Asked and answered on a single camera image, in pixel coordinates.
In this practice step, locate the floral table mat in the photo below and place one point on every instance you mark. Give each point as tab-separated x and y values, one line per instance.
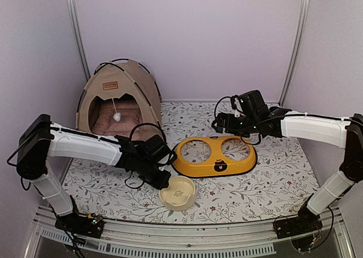
278	185

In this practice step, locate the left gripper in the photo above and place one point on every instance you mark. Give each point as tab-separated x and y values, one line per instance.
162	183

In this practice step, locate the right aluminium frame post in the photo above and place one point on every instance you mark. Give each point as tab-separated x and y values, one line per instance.
302	19

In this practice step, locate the cream paw print bowl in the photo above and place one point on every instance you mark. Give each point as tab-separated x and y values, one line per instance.
179	195

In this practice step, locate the black tent pole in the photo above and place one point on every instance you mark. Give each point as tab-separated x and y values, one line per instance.
139	82
85	99

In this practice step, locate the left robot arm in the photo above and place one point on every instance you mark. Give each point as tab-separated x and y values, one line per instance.
44	139

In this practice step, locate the left aluminium frame post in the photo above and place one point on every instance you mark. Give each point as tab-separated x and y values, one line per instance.
72	9

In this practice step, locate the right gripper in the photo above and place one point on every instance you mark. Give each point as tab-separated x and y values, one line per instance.
220	118

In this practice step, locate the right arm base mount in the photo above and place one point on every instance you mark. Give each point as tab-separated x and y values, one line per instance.
307	232

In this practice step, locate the aluminium frame post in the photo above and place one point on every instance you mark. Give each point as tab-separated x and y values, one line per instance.
72	9
302	19

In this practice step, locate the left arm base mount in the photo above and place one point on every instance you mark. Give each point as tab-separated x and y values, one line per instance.
80	225

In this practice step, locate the yellow double bowl holder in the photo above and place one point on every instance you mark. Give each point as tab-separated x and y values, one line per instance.
217	164

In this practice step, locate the front aluminium rail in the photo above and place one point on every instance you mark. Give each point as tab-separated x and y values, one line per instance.
242	239

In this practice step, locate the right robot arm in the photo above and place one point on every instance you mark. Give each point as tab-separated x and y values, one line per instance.
252	115

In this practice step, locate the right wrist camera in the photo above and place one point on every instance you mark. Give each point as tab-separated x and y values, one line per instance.
235	104

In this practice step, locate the white pompom tent toy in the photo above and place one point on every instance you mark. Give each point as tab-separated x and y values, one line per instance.
117	115

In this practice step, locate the beige pet tent fabric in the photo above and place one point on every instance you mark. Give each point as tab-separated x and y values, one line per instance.
151	119

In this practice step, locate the pink checkered cushion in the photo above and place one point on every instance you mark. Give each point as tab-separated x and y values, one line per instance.
105	125

